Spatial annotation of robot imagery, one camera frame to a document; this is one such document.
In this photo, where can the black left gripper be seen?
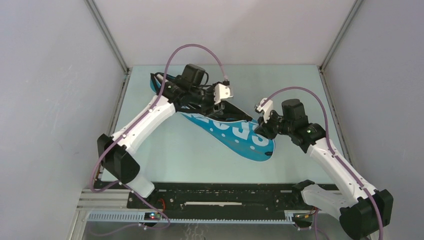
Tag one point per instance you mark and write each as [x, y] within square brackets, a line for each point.
[208, 110]

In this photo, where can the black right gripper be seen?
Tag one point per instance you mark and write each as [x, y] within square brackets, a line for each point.
[263, 128]

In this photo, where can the blue racket bag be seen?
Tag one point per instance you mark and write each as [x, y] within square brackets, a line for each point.
[234, 128]

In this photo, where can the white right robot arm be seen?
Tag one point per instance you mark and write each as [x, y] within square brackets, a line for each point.
[360, 208]

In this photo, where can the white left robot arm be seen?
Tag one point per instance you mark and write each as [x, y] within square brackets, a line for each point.
[116, 151]

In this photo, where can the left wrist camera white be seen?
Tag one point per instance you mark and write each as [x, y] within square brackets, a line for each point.
[222, 92]

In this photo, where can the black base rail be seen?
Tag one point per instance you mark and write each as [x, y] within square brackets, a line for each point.
[225, 201]

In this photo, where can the aluminium frame post right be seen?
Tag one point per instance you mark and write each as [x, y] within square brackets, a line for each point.
[341, 33]

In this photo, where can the aluminium frame post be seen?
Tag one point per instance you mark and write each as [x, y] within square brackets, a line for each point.
[104, 29]
[341, 33]

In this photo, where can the aluminium frame post left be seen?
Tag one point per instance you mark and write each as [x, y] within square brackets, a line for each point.
[104, 29]

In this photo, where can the grey cable duct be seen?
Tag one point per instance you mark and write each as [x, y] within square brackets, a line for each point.
[139, 217]

